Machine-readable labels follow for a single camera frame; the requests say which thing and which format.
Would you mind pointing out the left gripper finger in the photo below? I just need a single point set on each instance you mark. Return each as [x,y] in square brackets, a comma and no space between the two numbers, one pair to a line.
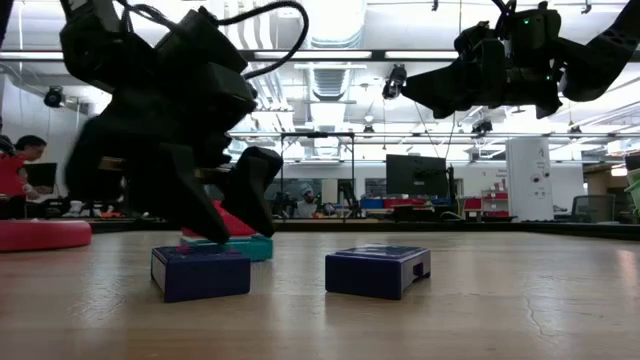
[175,195]
[255,190]

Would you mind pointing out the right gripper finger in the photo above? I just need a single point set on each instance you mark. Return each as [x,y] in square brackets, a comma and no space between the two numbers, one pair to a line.
[445,92]

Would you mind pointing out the teal rectangular block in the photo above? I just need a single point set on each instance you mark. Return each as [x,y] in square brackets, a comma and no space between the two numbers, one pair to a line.
[250,247]

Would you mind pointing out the navy blue rectangular box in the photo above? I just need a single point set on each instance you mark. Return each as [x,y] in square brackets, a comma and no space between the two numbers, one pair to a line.
[205,277]
[372,275]

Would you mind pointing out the background black robot arm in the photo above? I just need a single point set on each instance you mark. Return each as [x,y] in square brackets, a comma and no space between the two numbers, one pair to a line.
[348,197]
[282,204]

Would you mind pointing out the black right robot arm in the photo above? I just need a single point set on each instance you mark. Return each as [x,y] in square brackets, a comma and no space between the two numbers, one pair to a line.
[600,55]

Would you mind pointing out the red plastic basket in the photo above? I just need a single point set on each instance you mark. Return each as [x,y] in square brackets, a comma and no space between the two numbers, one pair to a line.
[237,226]

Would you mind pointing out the person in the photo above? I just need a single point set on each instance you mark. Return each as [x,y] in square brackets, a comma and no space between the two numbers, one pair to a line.
[306,202]
[30,145]

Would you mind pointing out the black computer monitor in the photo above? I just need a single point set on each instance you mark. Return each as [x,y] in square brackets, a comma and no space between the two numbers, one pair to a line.
[415,175]

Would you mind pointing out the white building column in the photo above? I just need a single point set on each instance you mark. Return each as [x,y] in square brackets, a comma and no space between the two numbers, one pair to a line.
[530,190]

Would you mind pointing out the red storage shelf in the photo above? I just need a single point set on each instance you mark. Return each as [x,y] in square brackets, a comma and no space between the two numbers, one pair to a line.
[495,196]

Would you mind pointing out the green plastic basket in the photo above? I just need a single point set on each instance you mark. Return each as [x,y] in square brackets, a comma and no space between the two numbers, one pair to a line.
[635,192]

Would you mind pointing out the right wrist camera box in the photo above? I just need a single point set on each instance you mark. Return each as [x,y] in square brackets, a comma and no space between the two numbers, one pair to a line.
[480,37]

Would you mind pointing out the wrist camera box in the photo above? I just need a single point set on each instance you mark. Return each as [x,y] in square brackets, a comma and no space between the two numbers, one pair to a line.
[480,37]
[200,40]

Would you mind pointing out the background black rig frame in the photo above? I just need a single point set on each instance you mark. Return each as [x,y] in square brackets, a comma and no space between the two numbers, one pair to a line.
[318,134]

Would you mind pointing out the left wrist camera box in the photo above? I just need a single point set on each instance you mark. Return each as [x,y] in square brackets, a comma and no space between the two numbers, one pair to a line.
[200,40]

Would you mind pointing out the black aluminium table frame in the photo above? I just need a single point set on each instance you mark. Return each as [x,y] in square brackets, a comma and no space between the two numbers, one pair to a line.
[450,226]

